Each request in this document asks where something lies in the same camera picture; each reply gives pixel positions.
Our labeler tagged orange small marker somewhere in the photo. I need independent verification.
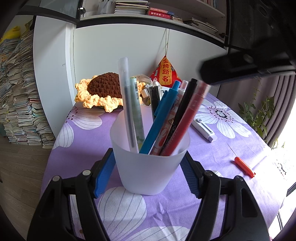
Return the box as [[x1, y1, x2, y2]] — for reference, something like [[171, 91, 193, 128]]
[[234, 157, 256, 178]]

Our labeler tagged red pen clear cap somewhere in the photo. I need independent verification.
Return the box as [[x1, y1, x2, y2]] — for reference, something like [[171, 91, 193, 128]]
[[160, 80, 210, 156]]

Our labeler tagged white correction tape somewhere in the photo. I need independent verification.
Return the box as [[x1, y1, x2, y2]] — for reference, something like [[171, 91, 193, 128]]
[[192, 118, 217, 143]]

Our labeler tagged pink patterned pen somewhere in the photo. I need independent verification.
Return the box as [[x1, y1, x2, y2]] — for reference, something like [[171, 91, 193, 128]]
[[150, 80, 188, 155]]

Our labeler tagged blue pen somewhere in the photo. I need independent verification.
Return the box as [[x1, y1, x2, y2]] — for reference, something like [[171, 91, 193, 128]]
[[139, 80, 180, 154]]

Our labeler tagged translucent white plastic cup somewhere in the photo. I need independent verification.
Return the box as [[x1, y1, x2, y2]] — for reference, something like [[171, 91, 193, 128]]
[[110, 111, 190, 195]]

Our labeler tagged clear grey gel pen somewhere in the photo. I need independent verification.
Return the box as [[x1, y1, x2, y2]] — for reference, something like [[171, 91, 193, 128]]
[[118, 57, 138, 153]]

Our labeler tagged green white pen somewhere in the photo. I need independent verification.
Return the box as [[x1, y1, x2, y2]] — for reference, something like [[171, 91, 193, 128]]
[[130, 77, 145, 151]]

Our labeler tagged black clip pen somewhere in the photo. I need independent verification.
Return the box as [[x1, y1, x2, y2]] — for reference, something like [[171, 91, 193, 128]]
[[149, 86, 160, 120]]

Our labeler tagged curtain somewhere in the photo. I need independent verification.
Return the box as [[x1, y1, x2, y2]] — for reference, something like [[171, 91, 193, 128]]
[[217, 75, 295, 147]]

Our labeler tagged glass cabinet door right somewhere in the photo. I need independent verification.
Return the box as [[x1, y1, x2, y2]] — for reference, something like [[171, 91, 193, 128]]
[[225, 1, 295, 53]]

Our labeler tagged glass cabinet door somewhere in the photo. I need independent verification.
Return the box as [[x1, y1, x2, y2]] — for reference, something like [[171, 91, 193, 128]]
[[17, 0, 86, 24], [225, 1, 295, 53]]

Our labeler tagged potted green plant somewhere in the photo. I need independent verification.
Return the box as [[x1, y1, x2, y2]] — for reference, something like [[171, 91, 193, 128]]
[[238, 77, 275, 139]]

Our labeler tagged red triangular lucky pouch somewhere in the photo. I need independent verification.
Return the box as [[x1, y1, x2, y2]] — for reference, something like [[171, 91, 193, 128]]
[[150, 56, 182, 88]]

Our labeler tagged white bookshelf cabinet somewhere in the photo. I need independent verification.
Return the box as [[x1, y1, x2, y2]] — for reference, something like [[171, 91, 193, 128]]
[[33, 0, 230, 137]]

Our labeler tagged purple floral tablecloth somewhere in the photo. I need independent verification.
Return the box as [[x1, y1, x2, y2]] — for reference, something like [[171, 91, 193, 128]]
[[42, 95, 287, 240]]

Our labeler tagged stacked books pile on floor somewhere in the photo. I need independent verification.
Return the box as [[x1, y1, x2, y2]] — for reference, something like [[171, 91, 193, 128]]
[[1, 31, 55, 149]]

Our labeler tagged crochet sunflower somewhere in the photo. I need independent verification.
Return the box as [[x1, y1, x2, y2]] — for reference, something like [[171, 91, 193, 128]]
[[74, 72, 149, 114]]

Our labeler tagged glass cabinet door left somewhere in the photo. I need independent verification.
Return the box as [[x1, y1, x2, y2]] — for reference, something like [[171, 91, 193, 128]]
[[17, 0, 86, 24]]

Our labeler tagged yellow plush toy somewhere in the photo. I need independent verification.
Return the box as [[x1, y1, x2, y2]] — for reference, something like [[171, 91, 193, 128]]
[[0, 26, 21, 43]]

